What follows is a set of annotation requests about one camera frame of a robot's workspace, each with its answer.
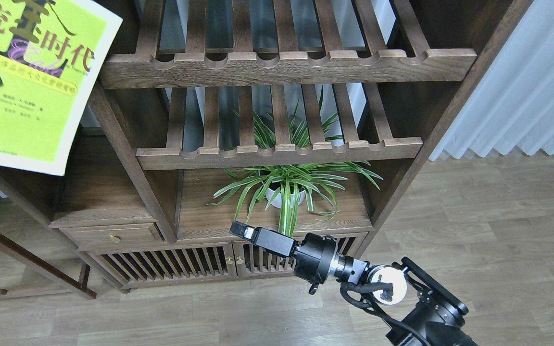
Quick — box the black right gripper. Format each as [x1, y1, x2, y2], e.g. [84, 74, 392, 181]
[229, 221, 339, 294]

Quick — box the yellow green book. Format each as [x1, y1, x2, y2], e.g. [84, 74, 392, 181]
[0, 0, 123, 175]

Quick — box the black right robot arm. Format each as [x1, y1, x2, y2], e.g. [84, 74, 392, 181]
[229, 221, 475, 346]

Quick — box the white plant pot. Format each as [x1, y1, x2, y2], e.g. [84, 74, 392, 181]
[264, 183, 306, 209]

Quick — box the green spider plant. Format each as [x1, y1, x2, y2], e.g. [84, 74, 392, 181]
[206, 86, 383, 238]

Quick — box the brass drawer knob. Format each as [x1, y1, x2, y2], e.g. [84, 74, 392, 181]
[109, 234, 121, 244]

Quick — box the dark wooden bookshelf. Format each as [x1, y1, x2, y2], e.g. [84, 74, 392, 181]
[0, 0, 531, 293]

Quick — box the white curtain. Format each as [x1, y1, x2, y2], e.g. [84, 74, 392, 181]
[429, 0, 554, 161]

